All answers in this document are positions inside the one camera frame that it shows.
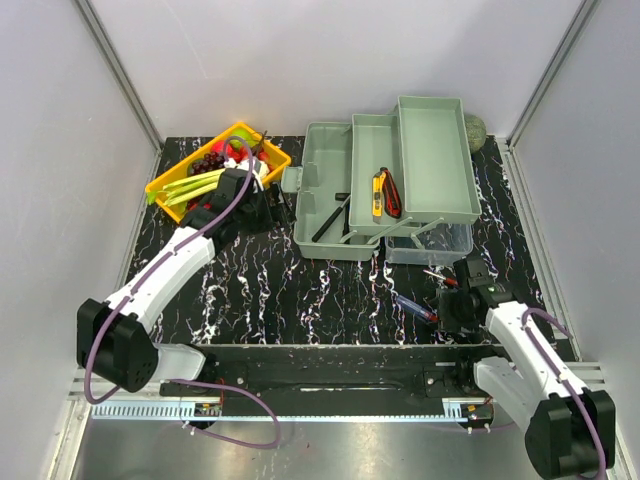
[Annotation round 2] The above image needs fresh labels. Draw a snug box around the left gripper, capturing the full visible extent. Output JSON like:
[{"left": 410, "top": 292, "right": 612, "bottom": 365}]
[{"left": 236, "top": 181, "right": 296, "bottom": 236}]

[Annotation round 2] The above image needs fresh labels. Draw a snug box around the blue red screwdriver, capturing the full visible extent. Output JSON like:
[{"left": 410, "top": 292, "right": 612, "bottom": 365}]
[
  {"left": 425, "top": 270, "right": 458, "bottom": 288},
  {"left": 397, "top": 295, "right": 439, "bottom": 324}
]

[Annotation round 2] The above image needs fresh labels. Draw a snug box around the steel claw hammer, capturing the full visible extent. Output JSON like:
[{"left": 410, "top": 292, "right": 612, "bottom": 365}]
[{"left": 311, "top": 193, "right": 351, "bottom": 243}]

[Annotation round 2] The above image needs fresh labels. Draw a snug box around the yellow utility knife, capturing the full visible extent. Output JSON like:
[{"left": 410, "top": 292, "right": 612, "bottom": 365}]
[{"left": 372, "top": 170, "right": 386, "bottom": 222}]

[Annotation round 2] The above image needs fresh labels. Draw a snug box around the red utility knife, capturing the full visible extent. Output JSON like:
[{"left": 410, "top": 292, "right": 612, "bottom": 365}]
[{"left": 380, "top": 167, "right": 402, "bottom": 219}]

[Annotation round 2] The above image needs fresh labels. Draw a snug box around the clear green tool box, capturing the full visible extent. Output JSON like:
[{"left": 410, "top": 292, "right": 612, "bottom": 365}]
[{"left": 281, "top": 95, "right": 481, "bottom": 261}]

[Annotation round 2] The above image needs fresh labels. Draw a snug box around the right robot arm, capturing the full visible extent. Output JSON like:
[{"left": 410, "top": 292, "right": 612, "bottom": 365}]
[{"left": 437, "top": 256, "right": 616, "bottom": 479}]

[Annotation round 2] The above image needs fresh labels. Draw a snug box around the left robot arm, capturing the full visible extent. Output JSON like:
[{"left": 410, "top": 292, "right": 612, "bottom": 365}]
[{"left": 76, "top": 169, "right": 293, "bottom": 395}]

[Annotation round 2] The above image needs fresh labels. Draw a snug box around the purple grape bunch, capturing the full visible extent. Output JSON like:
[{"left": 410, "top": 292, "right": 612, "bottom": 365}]
[{"left": 188, "top": 152, "right": 225, "bottom": 176}]

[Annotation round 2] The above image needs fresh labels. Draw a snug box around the green apple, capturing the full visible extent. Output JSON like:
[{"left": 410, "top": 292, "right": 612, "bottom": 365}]
[{"left": 230, "top": 128, "right": 256, "bottom": 149}]

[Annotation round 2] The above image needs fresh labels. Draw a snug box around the red apple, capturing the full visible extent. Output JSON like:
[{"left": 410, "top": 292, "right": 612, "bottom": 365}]
[{"left": 211, "top": 141, "right": 231, "bottom": 155}]

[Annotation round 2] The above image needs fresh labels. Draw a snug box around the yellow plastic bin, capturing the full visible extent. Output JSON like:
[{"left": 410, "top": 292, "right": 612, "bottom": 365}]
[{"left": 145, "top": 122, "right": 292, "bottom": 224}]

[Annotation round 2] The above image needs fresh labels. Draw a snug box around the celery stalk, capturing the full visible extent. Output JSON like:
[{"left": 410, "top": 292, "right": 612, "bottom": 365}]
[{"left": 146, "top": 169, "right": 225, "bottom": 206}]

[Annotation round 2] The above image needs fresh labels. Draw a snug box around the green melon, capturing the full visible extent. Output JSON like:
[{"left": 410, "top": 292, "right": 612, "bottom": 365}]
[{"left": 464, "top": 113, "right": 487, "bottom": 154}]

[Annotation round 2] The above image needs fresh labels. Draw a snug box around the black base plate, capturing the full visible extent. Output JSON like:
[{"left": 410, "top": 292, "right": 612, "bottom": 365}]
[{"left": 192, "top": 348, "right": 504, "bottom": 398}]

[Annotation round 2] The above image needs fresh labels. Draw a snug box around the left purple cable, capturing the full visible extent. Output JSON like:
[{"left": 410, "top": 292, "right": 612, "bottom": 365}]
[{"left": 83, "top": 137, "right": 282, "bottom": 450}]

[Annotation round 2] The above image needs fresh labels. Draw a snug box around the aluminium frame rail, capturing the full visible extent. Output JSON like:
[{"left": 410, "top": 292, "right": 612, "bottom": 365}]
[{"left": 91, "top": 362, "right": 497, "bottom": 423}]

